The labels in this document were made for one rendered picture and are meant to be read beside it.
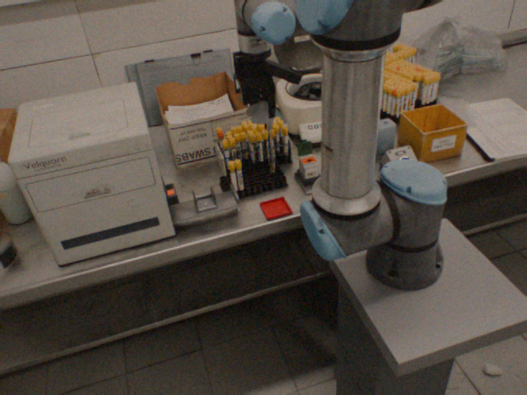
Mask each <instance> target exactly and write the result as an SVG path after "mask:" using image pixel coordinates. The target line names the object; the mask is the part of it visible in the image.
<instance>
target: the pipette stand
mask: <svg viewBox="0 0 527 395"><path fill-rule="evenodd" d="M395 129H396V123H394V122H393V121H392V120H390V119H389V118H386V119H382V120H379V127H378V137H377V145H376V154H375V162H377V161H380V160H381V159H382V157H383V156H384V154H385V153H386V152H387V151H390V150H393V149H394V139H395Z"/></svg>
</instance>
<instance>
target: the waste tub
mask: <svg viewBox="0 0 527 395"><path fill-rule="evenodd" d="M468 126H469V124H467V123H466V122H465V121H464V120H463V119H462V118H460V117H459V116H458V115H457V114H455V112H453V111H452V110H450V109H449V108H447V107H446V106H445V105H443V104H438V105H430V106H426V107H422V108H421V109H414V110H409V111H404V112H400V121H399V136H398V144H399V145H400V146H401V147H404V146H410V147H411V149H412V151H413V154H415V156H416V158H417V161H421V162H424V163H428V162H432V161H436V160H444V159H447V158H451V157H455V156H462V153H463V149H464V141H465V137H466V132H467V128H468Z"/></svg>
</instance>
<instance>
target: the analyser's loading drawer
mask: <svg viewBox="0 0 527 395"><path fill-rule="evenodd" d="M210 190H211V192H210V193H207V194H204V195H200V196H197V197H196V196H195V193H194V191H192V193H193V196H194V200H190V201H187V202H180V203H176V204H173V205H170V206H169V208H170V214H171V217H172V221H173V224H177V223H180V222H185V221H190V220H193V219H197V218H200V217H204V216H210V215H212V214H216V213H220V212H224V211H229V210H233V209H236V208H237V209H238V211H240V199H239V197H238V195H237V192H236V190H235V188H234V186H233V184H231V191H227V192H224V193H217V194H215V193H214V192H213V189H212V186H211V187H210ZM205 202H206V203H207V205H205V204H204V203H205Z"/></svg>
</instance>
